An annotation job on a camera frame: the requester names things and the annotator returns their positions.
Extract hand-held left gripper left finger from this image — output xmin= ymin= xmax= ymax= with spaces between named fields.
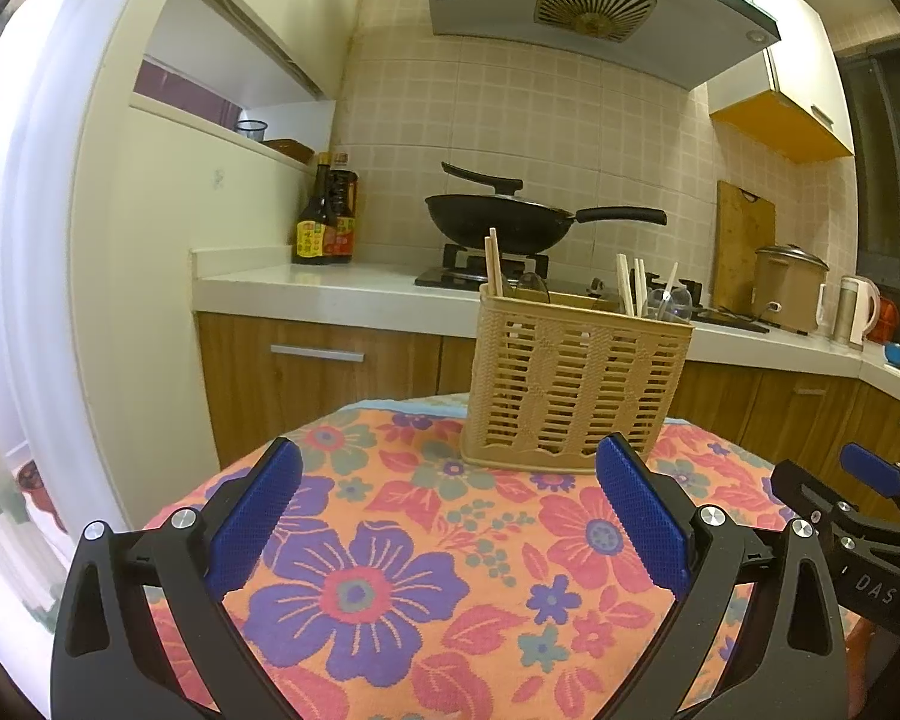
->
xmin=51 ymin=435 xmax=305 ymax=720

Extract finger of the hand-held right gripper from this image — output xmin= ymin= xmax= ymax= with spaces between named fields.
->
xmin=840 ymin=442 xmax=900 ymax=524
xmin=771 ymin=460 xmax=871 ymax=537

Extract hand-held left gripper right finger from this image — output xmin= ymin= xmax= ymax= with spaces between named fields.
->
xmin=595 ymin=431 xmax=850 ymax=720

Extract beige plastic utensil basket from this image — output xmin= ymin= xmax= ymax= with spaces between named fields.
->
xmin=461 ymin=281 xmax=696 ymax=473

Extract wooden base cabinets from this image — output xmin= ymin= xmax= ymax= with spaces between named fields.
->
xmin=195 ymin=311 xmax=900 ymax=511

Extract white electric kettle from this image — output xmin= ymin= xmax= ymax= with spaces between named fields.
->
xmin=817 ymin=276 xmax=882 ymax=350

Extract brown rice cooker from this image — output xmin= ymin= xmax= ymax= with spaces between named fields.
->
xmin=754 ymin=242 xmax=830 ymax=335

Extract floral tablecloth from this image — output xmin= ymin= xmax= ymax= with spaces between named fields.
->
xmin=139 ymin=394 xmax=856 ymax=720

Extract white kitchen countertop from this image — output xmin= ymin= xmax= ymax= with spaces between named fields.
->
xmin=190 ymin=246 xmax=900 ymax=410

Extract wooden cutting board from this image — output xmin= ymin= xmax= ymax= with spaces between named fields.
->
xmin=714 ymin=180 xmax=777 ymax=316

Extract tall dark sauce bottle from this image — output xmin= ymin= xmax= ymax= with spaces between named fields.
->
xmin=292 ymin=152 xmax=338 ymax=266

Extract black gas stove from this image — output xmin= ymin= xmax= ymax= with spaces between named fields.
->
xmin=414 ymin=244 xmax=772 ymax=336

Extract dark window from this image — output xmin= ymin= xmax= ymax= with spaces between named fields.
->
xmin=832 ymin=7 xmax=900 ymax=286

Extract black wok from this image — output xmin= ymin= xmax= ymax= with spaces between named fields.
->
xmin=424 ymin=193 xmax=668 ymax=257

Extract brown tray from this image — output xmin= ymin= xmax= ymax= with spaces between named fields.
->
xmin=261 ymin=138 xmax=316 ymax=162

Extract grey range hood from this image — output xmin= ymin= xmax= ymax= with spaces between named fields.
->
xmin=418 ymin=0 xmax=783 ymax=91

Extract wok lid with black handle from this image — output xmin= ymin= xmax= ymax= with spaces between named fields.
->
xmin=429 ymin=161 xmax=571 ymax=212

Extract white and yellow wall cabinet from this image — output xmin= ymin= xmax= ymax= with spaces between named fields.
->
xmin=701 ymin=0 xmax=857 ymax=164

